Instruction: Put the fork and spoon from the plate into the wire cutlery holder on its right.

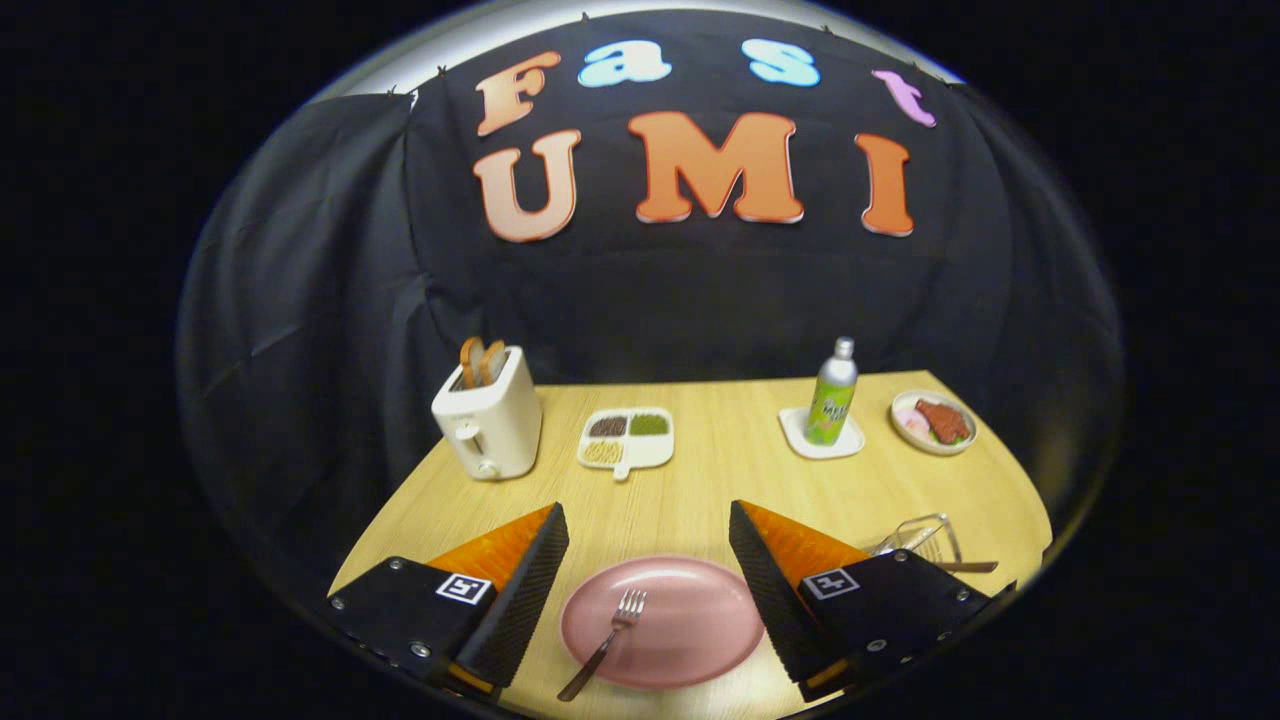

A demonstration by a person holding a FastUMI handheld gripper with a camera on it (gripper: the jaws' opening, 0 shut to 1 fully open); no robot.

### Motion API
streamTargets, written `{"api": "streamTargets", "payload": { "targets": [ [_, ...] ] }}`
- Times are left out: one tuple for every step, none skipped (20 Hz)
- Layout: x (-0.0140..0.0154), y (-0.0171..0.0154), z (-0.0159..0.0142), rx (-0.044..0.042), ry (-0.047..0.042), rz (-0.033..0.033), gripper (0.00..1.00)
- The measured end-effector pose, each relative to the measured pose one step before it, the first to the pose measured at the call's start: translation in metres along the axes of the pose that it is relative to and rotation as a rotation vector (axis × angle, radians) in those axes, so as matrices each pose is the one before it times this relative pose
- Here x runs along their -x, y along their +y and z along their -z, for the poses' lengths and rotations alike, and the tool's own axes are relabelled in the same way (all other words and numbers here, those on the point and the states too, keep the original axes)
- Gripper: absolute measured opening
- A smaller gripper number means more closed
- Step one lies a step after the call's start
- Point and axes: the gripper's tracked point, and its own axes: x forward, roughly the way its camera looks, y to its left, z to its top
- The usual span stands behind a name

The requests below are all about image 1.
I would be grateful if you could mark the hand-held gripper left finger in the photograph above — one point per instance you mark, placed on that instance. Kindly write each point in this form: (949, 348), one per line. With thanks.
(520, 600)

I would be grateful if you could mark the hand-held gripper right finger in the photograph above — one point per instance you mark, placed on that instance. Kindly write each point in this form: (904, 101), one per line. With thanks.
(775, 600)

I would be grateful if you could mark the pink plate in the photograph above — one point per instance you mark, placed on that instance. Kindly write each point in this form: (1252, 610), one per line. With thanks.
(690, 625)

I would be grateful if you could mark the white square coaster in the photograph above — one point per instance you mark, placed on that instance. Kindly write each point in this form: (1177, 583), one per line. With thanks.
(795, 435)

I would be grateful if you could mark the pile of yellow beans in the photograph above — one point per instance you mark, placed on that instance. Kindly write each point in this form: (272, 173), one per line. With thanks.
(602, 452)

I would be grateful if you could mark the white toaster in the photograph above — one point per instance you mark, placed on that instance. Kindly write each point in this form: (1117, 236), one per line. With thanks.
(495, 430)

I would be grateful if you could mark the pile of dark beans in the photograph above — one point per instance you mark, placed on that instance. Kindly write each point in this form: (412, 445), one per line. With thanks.
(608, 426)

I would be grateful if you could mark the white divided dish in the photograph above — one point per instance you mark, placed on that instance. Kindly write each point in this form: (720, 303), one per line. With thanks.
(645, 450)

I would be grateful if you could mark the green soda bottle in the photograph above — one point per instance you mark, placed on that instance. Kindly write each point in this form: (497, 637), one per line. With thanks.
(830, 405)

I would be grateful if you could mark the pile of green beans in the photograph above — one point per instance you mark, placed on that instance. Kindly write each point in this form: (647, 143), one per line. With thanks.
(649, 424)

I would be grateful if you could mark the white oval food plate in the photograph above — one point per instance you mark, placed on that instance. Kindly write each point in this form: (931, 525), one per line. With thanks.
(935, 448)

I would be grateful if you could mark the pink ham slice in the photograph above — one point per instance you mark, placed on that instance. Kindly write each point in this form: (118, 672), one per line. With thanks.
(910, 422)

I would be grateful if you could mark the brown toast slice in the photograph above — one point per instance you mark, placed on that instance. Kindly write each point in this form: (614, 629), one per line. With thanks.
(494, 362)
(470, 360)

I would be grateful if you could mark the brown meat piece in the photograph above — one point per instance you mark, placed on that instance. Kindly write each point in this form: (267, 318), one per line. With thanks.
(942, 422)

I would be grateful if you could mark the black backdrop cloth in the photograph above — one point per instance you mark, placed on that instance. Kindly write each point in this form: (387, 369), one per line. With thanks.
(700, 290)

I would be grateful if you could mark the row of black cloth clips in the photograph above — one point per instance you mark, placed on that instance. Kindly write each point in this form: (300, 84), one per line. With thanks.
(441, 70)

